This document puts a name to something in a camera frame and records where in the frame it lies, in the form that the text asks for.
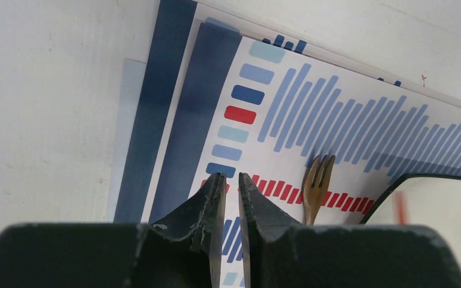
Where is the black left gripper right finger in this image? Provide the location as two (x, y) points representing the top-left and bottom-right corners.
(238, 173), (461, 287)

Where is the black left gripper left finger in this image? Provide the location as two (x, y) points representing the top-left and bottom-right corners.
(0, 173), (226, 287)

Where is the brown wooden fork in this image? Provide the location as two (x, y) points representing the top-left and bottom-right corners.
(301, 155), (336, 226)

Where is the blue striped placemat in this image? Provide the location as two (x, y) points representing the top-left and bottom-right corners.
(107, 0), (461, 288)

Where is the white square plate black rim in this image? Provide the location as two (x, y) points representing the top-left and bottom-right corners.
(361, 173), (461, 267)

